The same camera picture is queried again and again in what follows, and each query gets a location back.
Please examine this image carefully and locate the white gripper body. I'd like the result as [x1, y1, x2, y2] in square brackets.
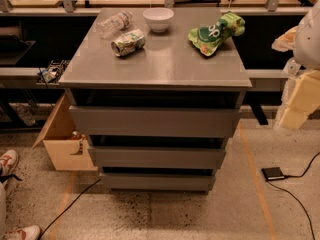
[274, 71, 305, 131]

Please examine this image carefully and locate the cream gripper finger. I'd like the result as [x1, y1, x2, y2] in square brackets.
[271, 26, 297, 52]
[279, 70, 320, 130]

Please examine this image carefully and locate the grey bottom drawer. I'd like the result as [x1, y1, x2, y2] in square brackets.
[100, 173, 215, 192]

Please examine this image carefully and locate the grey drawer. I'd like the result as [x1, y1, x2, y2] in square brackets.
[69, 106, 239, 138]
[88, 147, 225, 169]
[100, 173, 215, 192]

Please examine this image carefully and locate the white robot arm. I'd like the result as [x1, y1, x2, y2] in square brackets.
[272, 1, 320, 134]

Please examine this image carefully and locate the grey drawer cabinet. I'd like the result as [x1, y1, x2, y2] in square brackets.
[59, 7, 251, 177]

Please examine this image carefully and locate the grey top drawer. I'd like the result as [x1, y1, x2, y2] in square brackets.
[69, 106, 239, 138]

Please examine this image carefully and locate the grey middle drawer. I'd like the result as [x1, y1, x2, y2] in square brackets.
[88, 147, 225, 169]

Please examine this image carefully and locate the hand sanitizer bottle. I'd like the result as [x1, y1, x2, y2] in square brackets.
[283, 58, 301, 76]

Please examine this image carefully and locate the green chip bag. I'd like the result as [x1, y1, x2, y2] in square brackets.
[188, 12, 245, 57]

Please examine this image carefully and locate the black foot pedal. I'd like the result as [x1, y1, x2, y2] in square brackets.
[261, 167, 285, 181]

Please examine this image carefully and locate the white bowl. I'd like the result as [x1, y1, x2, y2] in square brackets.
[143, 7, 174, 33]

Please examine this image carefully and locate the crushed green white can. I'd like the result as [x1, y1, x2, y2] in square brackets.
[111, 29, 146, 57]

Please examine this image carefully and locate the clear plastic bottle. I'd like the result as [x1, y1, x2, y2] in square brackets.
[97, 10, 133, 39]

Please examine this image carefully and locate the tray of small parts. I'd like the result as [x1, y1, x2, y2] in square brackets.
[37, 60, 69, 84]

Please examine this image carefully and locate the cardboard box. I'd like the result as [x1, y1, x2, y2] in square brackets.
[32, 94, 97, 171]

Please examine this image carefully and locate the white red upper shoe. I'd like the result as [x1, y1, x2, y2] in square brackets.
[0, 150, 20, 186]

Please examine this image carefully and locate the white red shoe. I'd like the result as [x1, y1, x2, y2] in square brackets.
[0, 150, 20, 186]
[3, 225, 41, 240]

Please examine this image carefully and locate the white red lower shoe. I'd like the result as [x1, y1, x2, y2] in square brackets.
[3, 225, 41, 240]

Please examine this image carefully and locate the black pedal cable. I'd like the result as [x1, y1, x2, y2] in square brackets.
[266, 151, 320, 240]

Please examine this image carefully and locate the grey bench rail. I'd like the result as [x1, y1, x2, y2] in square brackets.
[0, 67, 59, 89]

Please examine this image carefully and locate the black floor cable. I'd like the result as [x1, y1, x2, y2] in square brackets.
[37, 178, 102, 240]

